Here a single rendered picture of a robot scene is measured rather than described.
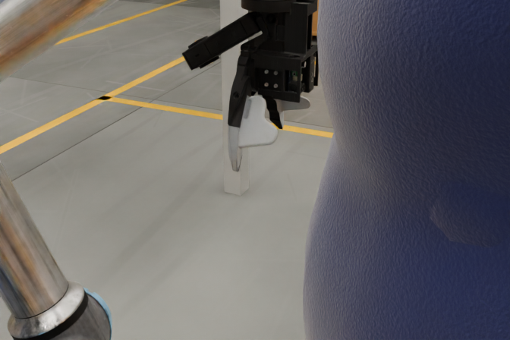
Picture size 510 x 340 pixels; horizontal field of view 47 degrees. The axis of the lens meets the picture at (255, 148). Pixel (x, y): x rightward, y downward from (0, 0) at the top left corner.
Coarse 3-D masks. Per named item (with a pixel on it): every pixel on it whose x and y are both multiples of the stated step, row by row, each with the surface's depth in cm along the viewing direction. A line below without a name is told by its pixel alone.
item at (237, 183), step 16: (224, 0) 331; (240, 0) 329; (224, 16) 335; (240, 16) 332; (240, 48) 340; (224, 64) 347; (224, 80) 351; (224, 96) 355; (224, 112) 360; (224, 128) 364; (224, 144) 369; (224, 160) 373; (224, 176) 378; (240, 176) 373; (240, 192) 377
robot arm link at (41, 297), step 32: (0, 192) 76; (0, 224) 76; (32, 224) 81; (0, 256) 77; (32, 256) 80; (0, 288) 80; (32, 288) 80; (64, 288) 84; (32, 320) 82; (64, 320) 82; (96, 320) 88
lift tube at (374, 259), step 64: (320, 0) 21; (384, 0) 15; (448, 0) 13; (320, 64) 20; (384, 64) 15; (448, 64) 14; (384, 128) 16; (448, 128) 15; (320, 192) 24; (384, 192) 18; (320, 256) 23; (384, 256) 18; (448, 256) 16; (320, 320) 22; (384, 320) 18; (448, 320) 16
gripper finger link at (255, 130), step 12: (252, 96) 70; (252, 108) 70; (264, 108) 70; (252, 120) 70; (264, 120) 69; (228, 132) 70; (240, 132) 70; (252, 132) 70; (264, 132) 69; (276, 132) 69; (228, 144) 70; (240, 144) 70; (252, 144) 69; (264, 144) 69; (240, 156) 71
